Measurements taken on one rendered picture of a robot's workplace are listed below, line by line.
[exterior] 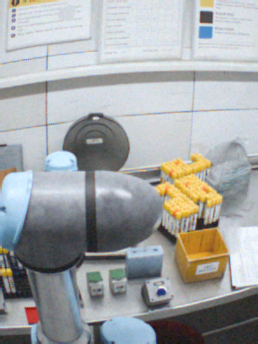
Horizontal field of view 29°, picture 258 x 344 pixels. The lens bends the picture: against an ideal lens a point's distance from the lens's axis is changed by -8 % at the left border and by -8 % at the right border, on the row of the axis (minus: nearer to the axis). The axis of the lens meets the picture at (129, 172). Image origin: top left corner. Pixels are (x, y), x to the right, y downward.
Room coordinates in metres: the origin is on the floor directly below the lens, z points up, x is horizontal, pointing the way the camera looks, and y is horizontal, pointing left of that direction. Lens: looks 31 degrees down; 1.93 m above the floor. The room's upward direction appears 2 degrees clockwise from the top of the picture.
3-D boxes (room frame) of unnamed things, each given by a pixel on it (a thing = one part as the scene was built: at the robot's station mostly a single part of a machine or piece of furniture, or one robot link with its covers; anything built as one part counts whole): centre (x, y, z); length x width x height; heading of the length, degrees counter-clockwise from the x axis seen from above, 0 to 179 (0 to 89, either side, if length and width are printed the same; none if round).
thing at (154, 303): (1.04, -0.09, 0.92); 0.13 x 0.07 x 0.08; 16
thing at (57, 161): (1.03, 0.15, 1.27); 0.09 x 0.08 x 0.11; 5
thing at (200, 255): (1.18, -0.22, 0.93); 0.13 x 0.13 x 0.10; 13
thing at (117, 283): (1.07, 0.02, 0.91); 0.05 x 0.04 x 0.07; 16
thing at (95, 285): (1.05, 0.08, 0.91); 0.05 x 0.04 x 0.07; 16
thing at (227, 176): (1.66, -0.35, 0.97); 0.26 x 0.17 x 0.19; 122
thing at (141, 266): (1.14, -0.05, 0.92); 0.10 x 0.07 x 0.10; 101
